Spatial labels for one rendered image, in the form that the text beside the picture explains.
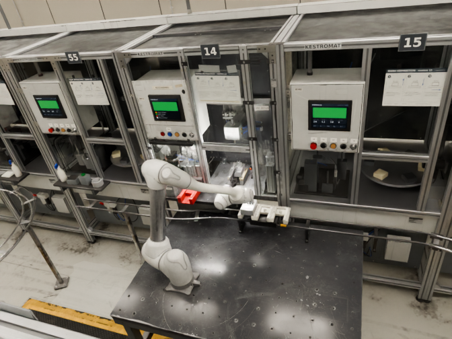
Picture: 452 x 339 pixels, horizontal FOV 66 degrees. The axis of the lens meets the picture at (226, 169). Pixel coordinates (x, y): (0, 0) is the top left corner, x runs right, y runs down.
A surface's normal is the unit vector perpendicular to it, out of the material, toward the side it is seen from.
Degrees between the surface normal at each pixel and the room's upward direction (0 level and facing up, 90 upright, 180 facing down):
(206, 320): 0
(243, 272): 0
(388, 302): 0
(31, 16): 90
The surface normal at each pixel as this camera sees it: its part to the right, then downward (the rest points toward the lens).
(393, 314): -0.13, -0.83
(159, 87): -0.32, 0.56
